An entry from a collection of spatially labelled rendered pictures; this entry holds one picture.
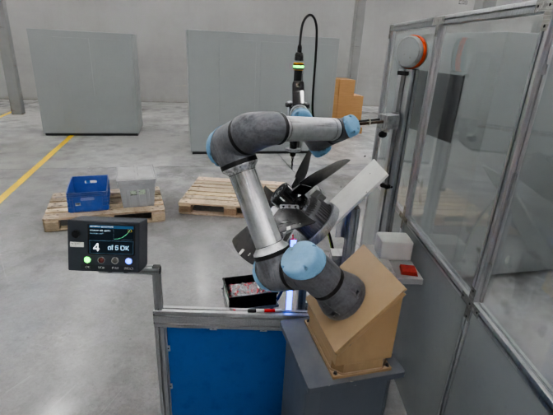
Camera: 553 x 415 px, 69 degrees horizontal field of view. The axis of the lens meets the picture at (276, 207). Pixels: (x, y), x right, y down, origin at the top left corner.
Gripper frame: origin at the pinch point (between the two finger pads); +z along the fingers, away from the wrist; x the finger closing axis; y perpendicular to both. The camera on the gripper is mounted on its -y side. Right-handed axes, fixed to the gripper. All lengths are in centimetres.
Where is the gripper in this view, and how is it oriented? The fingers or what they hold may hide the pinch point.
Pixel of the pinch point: (296, 101)
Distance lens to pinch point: 179.6
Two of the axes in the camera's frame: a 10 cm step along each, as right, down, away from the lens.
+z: -0.2, -3.7, 9.3
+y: -0.5, 9.3, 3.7
